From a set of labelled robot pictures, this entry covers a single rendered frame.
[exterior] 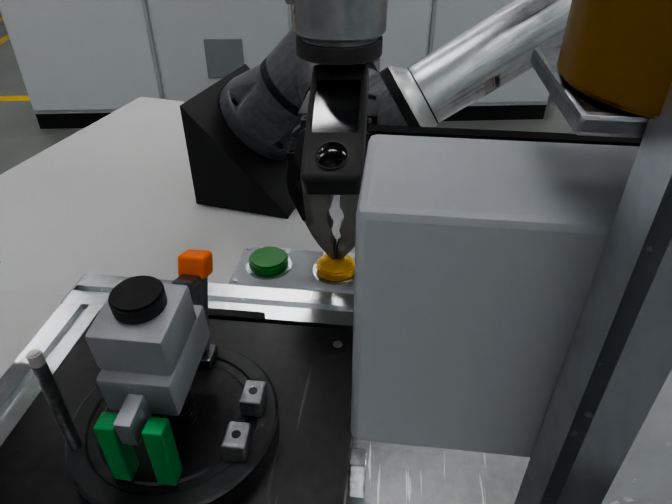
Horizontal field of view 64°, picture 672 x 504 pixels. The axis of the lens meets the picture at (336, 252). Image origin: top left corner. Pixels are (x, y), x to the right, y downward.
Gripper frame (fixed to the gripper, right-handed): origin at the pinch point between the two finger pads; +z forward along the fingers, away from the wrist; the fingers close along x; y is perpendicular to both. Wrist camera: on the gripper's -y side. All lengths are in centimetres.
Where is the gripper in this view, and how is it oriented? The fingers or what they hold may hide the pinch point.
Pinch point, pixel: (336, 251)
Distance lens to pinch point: 53.4
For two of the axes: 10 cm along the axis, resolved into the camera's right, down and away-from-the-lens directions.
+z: 0.0, 8.2, 5.7
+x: -9.9, -0.7, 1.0
